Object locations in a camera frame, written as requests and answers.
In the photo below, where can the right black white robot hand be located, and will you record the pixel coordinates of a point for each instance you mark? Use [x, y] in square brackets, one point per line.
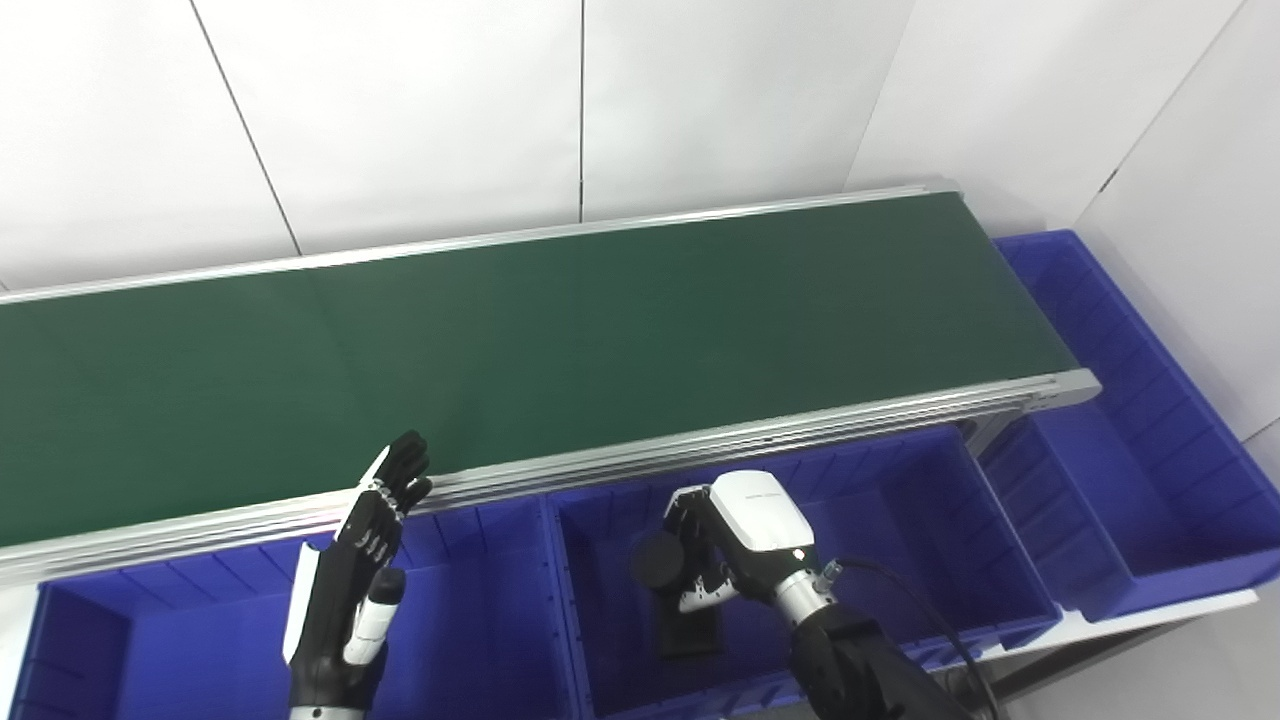
[750, 530]

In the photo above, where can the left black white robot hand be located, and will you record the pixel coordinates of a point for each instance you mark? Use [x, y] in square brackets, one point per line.
[340, 600]

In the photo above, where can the black cylinder block part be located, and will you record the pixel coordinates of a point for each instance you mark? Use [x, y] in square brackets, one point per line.
[665, 590]

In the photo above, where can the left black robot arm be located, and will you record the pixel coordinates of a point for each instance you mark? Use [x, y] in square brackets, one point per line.
[325, 714]

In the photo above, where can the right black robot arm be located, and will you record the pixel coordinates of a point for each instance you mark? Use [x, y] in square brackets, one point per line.
[860, 670]

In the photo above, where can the blue plastic bin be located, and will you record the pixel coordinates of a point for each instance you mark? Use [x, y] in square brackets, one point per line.
[900, 540]
[1130, 470]
[200, 650]

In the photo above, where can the green conveyor belt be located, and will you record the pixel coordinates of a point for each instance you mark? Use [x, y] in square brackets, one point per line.
[500, 360]
[600, 460]

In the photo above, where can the aluminium conveyor support leg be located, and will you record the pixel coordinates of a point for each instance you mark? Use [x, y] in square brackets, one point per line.
[990, 440]

